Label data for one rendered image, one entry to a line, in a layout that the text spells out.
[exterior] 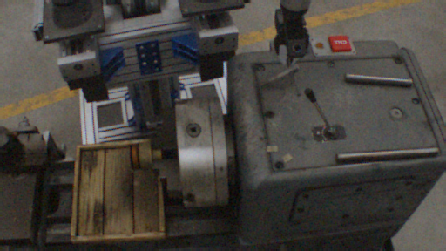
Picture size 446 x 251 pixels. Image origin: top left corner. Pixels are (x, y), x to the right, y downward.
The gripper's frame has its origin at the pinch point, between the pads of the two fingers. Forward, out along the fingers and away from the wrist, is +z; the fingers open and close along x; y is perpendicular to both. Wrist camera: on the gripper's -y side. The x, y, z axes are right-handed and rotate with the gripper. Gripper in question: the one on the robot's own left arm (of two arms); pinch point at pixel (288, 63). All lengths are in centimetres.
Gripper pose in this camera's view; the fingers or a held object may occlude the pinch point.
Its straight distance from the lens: 132.4
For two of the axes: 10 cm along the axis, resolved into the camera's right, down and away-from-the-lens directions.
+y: -1.0, -8.2, 5.7
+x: -10.0, 0.8, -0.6
